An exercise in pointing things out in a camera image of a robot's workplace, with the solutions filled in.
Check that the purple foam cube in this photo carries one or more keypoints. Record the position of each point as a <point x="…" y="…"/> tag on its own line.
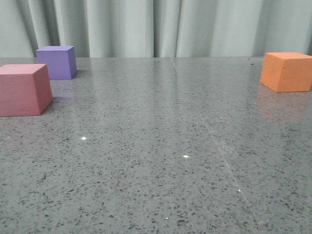
<point x="61" y="61"/>

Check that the pale green curtain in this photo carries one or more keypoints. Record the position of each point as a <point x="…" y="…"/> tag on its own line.
<point x="156" y="28"/>

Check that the pink foam cube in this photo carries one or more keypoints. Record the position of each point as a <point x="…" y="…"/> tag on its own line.
<point x="25" y="90"/>

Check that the orange foam cube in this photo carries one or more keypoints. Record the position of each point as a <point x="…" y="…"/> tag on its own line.
<point x="287" y="72"/>

